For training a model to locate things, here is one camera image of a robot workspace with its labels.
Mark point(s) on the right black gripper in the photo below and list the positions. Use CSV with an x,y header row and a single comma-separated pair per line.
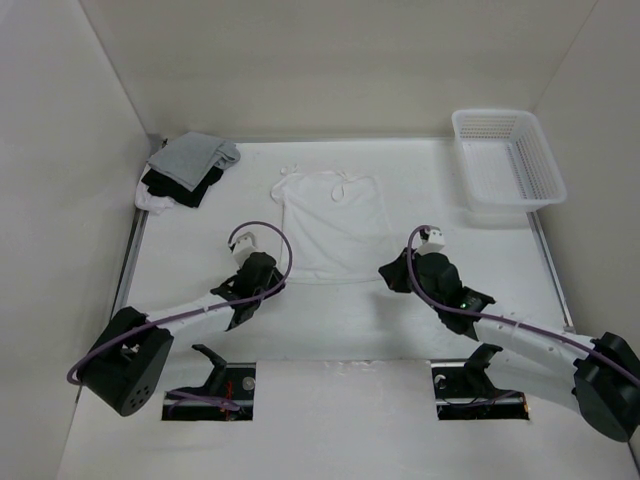
x,y
393,273

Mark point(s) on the metal table edge rail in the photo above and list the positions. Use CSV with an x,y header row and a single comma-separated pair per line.
x,y
154,142

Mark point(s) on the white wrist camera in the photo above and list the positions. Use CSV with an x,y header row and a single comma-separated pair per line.
x,y
432,240
243,247

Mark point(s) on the white tank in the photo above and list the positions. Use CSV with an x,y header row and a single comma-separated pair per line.
x,y
337,225
154,205

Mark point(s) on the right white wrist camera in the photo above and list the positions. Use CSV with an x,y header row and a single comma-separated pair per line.
x,y
432,240

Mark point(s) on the folded black tank top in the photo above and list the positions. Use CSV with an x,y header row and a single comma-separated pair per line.
x,y
160,185

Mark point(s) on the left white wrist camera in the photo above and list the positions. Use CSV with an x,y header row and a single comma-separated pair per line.
x,y
243,247

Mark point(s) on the white plastic basket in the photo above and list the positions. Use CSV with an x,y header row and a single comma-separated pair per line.
x,y
506,163

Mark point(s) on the folded white tank top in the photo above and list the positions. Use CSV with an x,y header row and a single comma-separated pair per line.
x,y
154,205

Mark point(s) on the folded grey tank top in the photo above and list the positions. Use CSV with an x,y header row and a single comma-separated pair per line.
x,y
188,158

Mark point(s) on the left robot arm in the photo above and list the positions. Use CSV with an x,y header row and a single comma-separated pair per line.
x,y
124,366

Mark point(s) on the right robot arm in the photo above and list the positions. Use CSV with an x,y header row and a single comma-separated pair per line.
x,y
598,378

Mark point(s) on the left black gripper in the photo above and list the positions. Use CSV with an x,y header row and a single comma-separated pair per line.
x,y
276,279

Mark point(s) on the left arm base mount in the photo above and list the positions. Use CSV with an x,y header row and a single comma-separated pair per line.
x,y
226,395

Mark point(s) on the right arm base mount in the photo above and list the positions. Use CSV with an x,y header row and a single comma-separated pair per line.
x,y
464,392

